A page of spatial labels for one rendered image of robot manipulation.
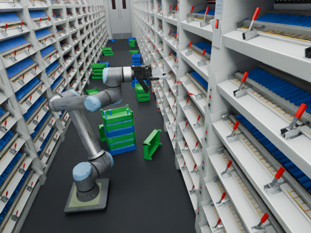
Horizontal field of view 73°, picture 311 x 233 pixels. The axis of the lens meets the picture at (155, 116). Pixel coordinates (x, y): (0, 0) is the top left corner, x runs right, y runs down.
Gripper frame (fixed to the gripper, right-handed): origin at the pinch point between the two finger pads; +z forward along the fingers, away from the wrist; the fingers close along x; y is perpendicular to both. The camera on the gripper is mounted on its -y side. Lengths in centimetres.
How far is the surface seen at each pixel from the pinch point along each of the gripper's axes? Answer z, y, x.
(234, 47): 16, 25, -49
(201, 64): 17.4, 10.1, -13.3
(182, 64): 18.6, -1.2, 30.4
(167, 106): 21, -68, 101
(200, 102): 17.9, -11.1, -17.4
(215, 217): 22, -70, -48
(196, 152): 21, -50, -13
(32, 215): -105, -108, -1
